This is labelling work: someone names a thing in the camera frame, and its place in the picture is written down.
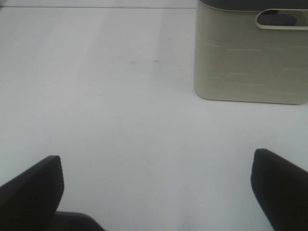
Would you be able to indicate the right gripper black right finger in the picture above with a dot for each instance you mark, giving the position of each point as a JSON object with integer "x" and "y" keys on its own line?
{"x": 281, "y": 189}

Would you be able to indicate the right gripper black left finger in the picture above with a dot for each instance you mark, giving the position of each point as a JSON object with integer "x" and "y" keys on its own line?
{"x": 29, "y": 201}

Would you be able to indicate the beige plastic basket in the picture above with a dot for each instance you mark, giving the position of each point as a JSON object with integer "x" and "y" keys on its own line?
{"x": 237, "y": 59}

